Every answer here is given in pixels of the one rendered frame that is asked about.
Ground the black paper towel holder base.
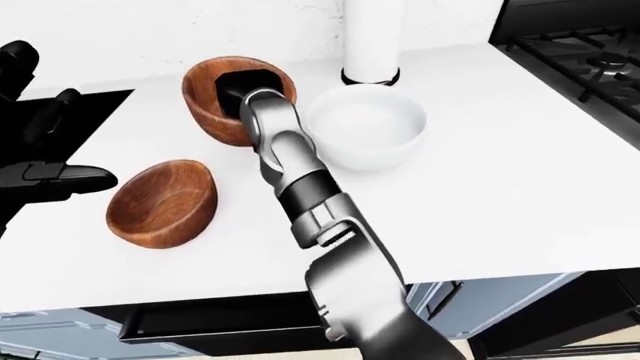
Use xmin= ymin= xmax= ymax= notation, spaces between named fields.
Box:
xmin=340 ymin=66 xmax=403 ymax=87

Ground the large wooden bowl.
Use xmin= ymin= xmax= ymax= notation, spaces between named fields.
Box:
xmin=180 ymin=55 xmax=299 ymax=149

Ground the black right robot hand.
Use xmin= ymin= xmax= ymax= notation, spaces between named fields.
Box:
xmin=213 ymin=69 xmax=287 ymax=122

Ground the black gas stove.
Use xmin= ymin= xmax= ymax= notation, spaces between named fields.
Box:
xmin=486 ymin=0 xmax=640 ymax=152

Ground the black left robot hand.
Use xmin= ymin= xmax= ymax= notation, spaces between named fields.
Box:
xmin=0 ymin=39 xmax=119 ymax=234

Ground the white ceramic bowl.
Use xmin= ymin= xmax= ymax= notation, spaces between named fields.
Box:
xmin=303 ymin=84 xmax=428 ymax=172

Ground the black sink basin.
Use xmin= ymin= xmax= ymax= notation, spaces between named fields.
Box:
xmin=16 ymin=88 xmax=137 ymax=167

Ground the grey base cabinet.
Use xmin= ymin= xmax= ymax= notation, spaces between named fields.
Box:
xmin=0 ymin=308 xmax=202 ymax=360

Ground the black cabinet handle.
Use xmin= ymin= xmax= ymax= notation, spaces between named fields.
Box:
xmin=423 ymin=279 xmax=465 ymax=321

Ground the grey cabinet door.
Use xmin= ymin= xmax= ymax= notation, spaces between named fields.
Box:
xmin=403 ymin=272 xmax=587 ymax=338

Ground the black dishwasher front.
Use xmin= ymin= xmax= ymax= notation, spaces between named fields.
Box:
xmin=78 ymin=291 xmax=363 ymax=357

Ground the white paper towel roll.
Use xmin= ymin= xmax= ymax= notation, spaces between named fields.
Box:
xmin=343 ymin=0 xmax=402 ymax=82

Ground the small wooden bowl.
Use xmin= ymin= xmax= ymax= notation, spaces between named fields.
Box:
xmin=104 ymin=158 xmax=221 ymax=249

